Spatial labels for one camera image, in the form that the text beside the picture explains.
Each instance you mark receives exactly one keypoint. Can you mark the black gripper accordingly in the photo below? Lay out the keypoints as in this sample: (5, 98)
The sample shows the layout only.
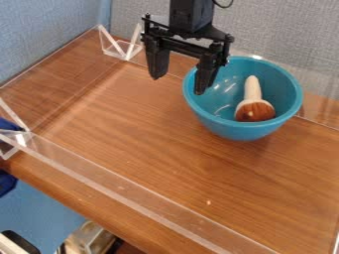
(187, 32)

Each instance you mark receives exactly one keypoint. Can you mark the blue bowl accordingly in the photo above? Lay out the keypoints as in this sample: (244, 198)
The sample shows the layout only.
(215, 106)

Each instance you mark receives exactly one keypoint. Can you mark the toy mushroom brown cap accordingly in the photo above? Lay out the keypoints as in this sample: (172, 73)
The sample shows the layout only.
(253, 109)

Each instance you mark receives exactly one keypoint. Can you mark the clear acrylic front barrier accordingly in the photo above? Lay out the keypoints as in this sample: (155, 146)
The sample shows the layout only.
(187, 222)

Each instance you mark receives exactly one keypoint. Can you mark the blue cloth object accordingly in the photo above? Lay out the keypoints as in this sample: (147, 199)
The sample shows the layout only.
(7, 180)

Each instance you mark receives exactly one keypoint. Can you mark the metallic object under table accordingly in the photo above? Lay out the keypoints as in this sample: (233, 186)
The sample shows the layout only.
(91, 239)

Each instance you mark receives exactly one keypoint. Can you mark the black white object below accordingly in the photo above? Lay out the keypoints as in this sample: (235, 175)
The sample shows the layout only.
(13, 244)

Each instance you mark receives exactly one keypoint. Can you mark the clear acrylic corner bracket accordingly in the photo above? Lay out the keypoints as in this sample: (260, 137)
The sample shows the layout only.
(117, 48)

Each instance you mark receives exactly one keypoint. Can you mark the clear acrylic left bracket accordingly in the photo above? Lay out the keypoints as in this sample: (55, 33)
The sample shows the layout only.
(15, 134)

